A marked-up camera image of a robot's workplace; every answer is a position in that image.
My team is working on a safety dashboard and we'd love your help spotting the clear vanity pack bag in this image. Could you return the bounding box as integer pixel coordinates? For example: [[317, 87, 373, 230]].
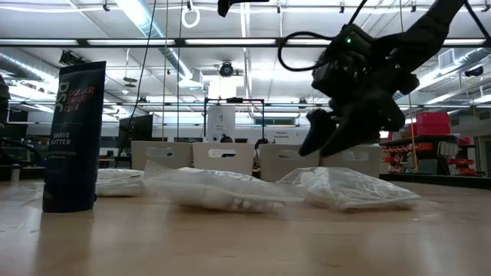
[[143, 159, 306, 214], [94, 167, 149, 199], [278, 166, 423, 212]]

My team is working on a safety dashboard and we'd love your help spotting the black overhead camera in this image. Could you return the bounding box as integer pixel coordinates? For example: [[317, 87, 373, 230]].
[[216, 0, 269, 18]]

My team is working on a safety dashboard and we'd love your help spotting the grey plastic storage bin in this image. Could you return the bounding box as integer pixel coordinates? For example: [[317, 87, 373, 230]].
[[320, 144, 384, 178], [259, 143, 323, 182], [130, 140, 194, 172]]

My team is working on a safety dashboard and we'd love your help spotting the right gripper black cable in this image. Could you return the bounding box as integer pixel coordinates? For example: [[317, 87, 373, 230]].
[[278, 31, 334, 73]]

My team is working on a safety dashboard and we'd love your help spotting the white plastic storage bin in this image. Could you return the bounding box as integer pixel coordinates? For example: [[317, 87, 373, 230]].
[[192, 142, 256, 176]]

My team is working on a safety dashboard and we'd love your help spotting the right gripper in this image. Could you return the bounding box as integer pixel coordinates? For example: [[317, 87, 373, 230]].
[[298, 57, 420, 156]]

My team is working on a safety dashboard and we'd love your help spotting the white pillar sign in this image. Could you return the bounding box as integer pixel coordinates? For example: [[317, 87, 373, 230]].
[[206, 78, 237, 143]]

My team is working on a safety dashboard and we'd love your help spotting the black monitor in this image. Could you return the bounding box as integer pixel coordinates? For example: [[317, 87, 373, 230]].
[[117, 113, 154, 149]]

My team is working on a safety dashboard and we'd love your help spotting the silver ceiling duct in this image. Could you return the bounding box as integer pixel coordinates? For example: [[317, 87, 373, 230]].
[[114, 0, 195, 81]]

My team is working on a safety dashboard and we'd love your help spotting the black metal stand frame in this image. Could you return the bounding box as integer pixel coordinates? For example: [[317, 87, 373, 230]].
[[203, 97, 266, 149]]

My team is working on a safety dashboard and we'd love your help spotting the red storage bin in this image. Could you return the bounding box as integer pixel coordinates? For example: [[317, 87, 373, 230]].
[[408, 123, 452, 136], [415, 111, 450, 126]]

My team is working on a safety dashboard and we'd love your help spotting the metal bin shelf rack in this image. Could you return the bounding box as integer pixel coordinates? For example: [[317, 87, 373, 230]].
[[379, 133, 491, 178]]

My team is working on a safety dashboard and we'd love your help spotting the white hanging ring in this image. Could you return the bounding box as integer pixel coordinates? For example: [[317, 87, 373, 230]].
[[180, 5, 201, 30]]

